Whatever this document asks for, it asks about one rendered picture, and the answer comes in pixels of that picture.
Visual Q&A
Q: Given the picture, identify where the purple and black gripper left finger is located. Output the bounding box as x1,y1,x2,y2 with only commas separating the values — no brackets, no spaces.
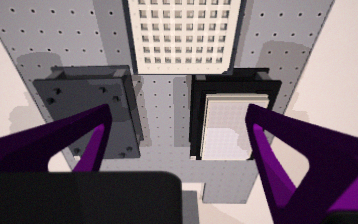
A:
0,104,112,172

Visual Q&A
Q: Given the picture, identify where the black rectangular frame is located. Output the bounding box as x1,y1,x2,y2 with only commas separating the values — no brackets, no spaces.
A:
189,68,282,160

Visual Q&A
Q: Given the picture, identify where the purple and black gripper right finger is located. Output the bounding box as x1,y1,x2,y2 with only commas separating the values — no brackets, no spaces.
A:
245,104,358,224

